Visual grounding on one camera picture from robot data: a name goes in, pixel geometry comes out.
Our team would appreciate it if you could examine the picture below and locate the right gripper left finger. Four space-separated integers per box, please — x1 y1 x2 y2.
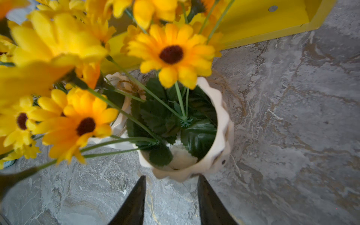
108 175 146 225

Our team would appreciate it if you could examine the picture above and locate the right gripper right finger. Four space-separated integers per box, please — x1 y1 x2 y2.
197 174 238 225

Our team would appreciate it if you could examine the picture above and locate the sunflower pot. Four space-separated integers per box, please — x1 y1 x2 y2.
85 1 234 182
1 1 119 168

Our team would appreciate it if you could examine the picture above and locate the yellow shelf unit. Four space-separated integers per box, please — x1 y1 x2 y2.
101 0 338 74

